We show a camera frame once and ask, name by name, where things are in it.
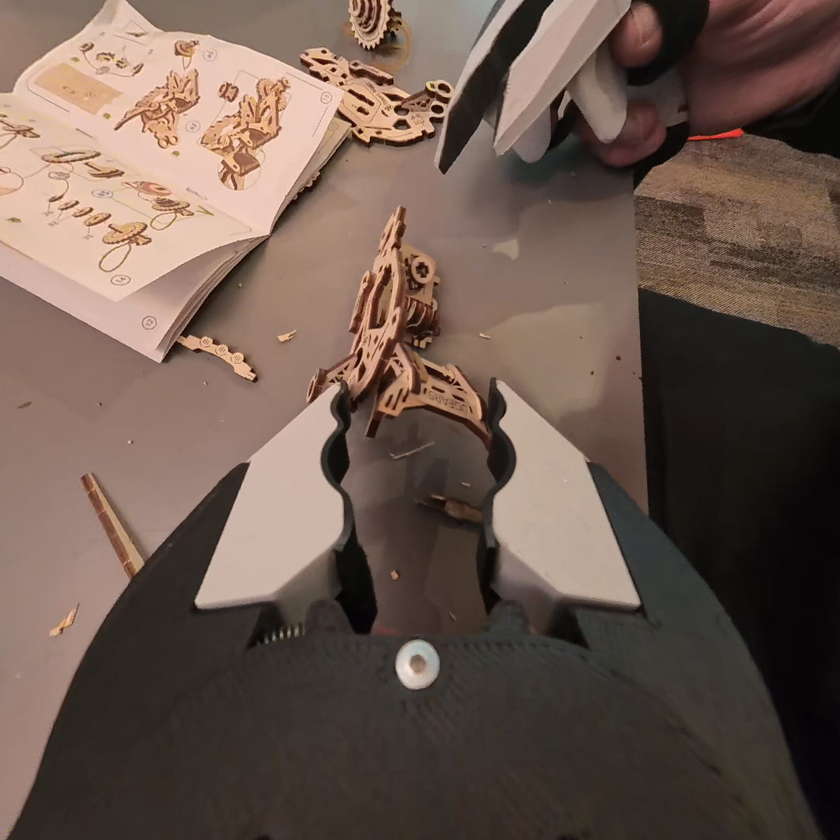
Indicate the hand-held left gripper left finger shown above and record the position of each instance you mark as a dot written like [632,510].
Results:
[275,525]

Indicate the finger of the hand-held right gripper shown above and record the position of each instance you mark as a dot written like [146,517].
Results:
[564,46]
[476,46]

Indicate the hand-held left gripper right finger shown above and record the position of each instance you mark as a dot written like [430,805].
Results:
[564,525]

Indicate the wooden buggy model chassis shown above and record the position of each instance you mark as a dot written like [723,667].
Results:
[384,328]

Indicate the stacked wooden gear wheel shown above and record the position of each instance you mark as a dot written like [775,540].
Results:
[371,16]

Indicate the flat wooden side panel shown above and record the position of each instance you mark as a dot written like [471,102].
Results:
[367,111]

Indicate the tapered wooden wedge stick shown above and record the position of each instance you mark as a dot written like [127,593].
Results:
[111,525]

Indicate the wavy wooden strip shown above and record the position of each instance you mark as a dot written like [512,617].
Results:
[216,348]

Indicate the white instruction booklet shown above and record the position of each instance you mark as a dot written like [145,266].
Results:
[164,249]

